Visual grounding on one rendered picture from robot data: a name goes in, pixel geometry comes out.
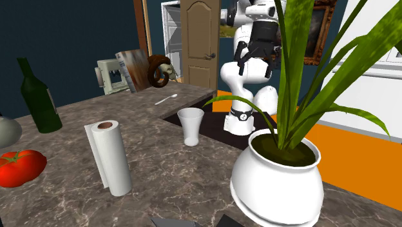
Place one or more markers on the white cabinet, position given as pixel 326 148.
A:
pixel 364 91

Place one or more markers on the beige coffee machine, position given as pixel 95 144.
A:
pixel 110 77

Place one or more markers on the green plant in white pot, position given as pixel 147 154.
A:
pixel 276 191

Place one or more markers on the black flat object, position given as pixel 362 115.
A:
pixel 229 221

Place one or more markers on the brown horned ram skull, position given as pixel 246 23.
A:
pixel 155 74

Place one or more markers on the white panelled door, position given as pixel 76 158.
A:
pixel 172 34

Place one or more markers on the gold framed wall picture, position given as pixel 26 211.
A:
pixel 317 34

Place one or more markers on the grey round vase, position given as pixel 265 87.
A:
pixel 7 132

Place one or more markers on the landscape wall picture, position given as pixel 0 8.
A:
pixel 226 30

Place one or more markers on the white cup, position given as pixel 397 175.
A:
pixel 191 124

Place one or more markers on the white spoon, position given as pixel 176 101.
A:
pixel 165 99

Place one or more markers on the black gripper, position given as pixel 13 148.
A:
pixel 263 36

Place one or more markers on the white paper towel roll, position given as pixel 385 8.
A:
pixel 113 160

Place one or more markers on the dark robot stand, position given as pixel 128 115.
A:
pixel 213 127

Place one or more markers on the dark green wine bottle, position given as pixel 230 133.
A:
pixel 40 103

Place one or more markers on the tan wooden door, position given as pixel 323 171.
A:
pixel 199 41

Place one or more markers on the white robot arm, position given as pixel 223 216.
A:
pixel 240 83

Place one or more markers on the red tomato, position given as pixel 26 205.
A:
pixel 19 168

